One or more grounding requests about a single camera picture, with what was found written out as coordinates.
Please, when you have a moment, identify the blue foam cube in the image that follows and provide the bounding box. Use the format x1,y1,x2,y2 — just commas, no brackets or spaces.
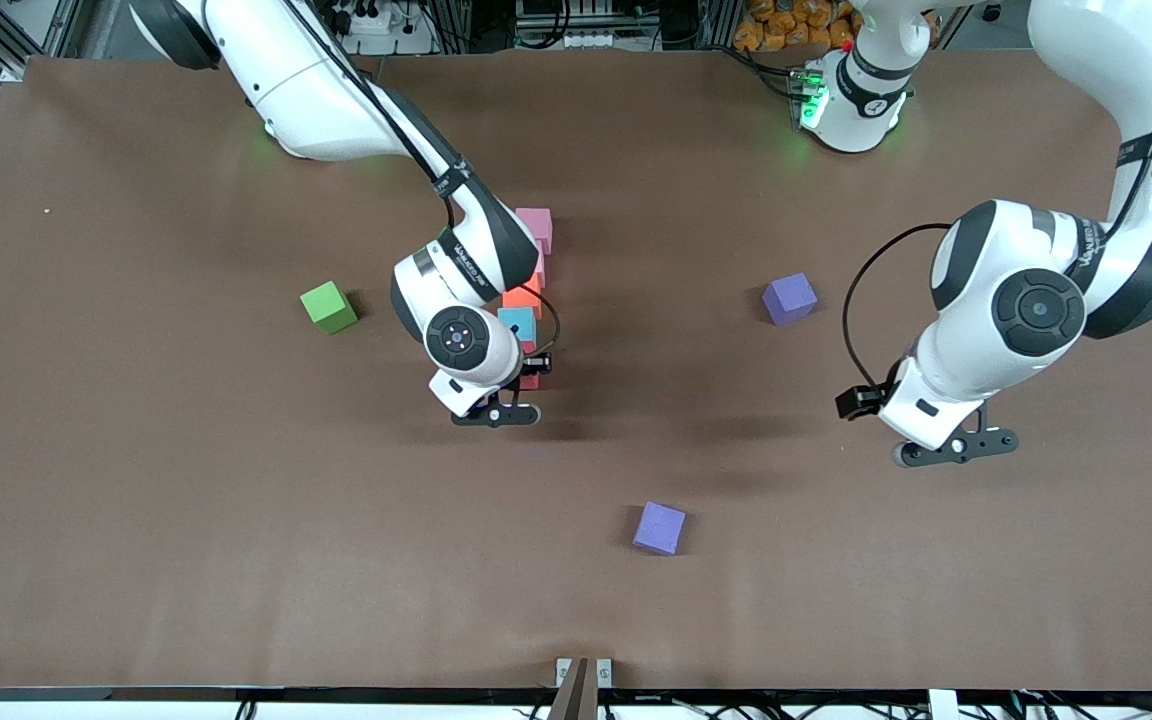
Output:
497,306,539,346

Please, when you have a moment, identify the purple foam cube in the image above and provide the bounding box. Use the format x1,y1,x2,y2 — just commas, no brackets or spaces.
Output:
762,272,820,327
632,500,688,557

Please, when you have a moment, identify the green foam cube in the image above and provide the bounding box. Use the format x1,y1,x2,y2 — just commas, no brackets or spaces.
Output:
299,281,360,336

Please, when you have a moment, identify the metal equipment rack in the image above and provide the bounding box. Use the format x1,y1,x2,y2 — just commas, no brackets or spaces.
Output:
514,0,659,51

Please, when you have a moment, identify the brown table cover sheet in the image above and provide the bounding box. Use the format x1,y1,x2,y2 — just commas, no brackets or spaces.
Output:
0,48,1152,693

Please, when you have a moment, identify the white power strip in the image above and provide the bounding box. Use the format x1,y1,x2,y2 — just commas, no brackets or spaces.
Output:
341,0,399,36

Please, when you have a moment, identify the pile of orange packets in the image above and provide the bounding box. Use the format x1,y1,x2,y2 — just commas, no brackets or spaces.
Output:
733,0,859,53

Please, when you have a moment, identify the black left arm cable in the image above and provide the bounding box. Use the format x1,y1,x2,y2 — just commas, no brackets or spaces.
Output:
842,0,1152,391

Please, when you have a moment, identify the white metal table bracket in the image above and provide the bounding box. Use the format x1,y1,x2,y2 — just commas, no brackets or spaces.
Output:
555,657,614,689

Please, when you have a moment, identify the aluminium frame rail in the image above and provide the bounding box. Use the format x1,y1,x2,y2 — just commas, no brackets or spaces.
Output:
0,0,87,83

